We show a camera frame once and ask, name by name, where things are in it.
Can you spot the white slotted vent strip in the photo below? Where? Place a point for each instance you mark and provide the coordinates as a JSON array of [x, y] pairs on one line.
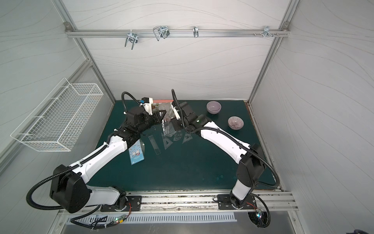
[[105, 219]]

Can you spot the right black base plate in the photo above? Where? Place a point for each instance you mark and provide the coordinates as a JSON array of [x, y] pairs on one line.
[[224, 203]]

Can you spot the striped purple bowl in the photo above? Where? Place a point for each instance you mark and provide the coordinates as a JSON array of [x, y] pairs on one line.
[[235, 123]]

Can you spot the metal U-bolt clamp left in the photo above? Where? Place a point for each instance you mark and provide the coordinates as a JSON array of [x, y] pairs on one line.
[[132, 39]]

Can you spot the clear triangle set square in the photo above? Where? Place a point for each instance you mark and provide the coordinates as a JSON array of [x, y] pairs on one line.
[[187, 137]]

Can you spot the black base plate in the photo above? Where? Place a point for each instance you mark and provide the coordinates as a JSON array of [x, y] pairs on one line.
[[134, 203], [224, 203]]

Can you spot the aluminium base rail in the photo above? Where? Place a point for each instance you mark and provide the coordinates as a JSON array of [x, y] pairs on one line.
[[201, 201]]

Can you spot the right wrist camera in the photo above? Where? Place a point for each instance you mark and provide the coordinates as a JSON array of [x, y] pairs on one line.
[[175, 111]]

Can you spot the small metal bracket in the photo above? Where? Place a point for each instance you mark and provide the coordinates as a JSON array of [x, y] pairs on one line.
[[195, 32]]

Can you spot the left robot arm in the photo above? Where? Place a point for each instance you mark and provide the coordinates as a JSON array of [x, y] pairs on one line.
[[70, 188]]

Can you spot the clear plastic pouch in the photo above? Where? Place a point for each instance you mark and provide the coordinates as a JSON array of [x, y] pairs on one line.
[[167, 126]]

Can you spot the aluminium top crossbar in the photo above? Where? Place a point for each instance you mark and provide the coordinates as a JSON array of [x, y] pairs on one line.
[[174, 33]]

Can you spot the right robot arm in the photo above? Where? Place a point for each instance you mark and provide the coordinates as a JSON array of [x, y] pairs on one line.
[[250, 165]]

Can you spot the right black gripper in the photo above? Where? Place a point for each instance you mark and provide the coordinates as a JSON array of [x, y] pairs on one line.
[[178, 120]]

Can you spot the clear straight ruler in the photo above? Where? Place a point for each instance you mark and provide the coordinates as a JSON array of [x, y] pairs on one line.
[[154, 145]]

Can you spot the plain lilac bowl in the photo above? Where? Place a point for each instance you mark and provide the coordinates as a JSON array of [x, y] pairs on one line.
[[213, 107]]

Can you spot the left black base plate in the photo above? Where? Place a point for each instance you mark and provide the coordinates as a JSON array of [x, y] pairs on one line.
[[134, 203]]

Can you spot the blue ruler set package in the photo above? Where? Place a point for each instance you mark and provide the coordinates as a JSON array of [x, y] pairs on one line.
[[136, 152]]

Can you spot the metal u-bolt clamp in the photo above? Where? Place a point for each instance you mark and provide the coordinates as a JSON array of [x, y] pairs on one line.
[[132, 39], [161, 32]]

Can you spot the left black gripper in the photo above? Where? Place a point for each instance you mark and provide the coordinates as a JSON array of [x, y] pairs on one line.
[[158, 117]]

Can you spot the clear protractor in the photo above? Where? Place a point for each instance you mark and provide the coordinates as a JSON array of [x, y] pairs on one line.
[[177, 136]]

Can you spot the pink plastic tray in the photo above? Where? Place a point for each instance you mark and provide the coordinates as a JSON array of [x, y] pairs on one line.
[[162, 101]]

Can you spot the clear large set square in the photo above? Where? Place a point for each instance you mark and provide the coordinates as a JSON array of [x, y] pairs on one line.
[[166, 141]]

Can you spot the white wire wall basket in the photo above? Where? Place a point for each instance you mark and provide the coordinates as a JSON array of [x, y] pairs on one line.
[[57, 122]]

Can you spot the metal U-bolt clamp middle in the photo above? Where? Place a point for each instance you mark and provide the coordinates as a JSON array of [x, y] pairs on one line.
[[161, 32]]

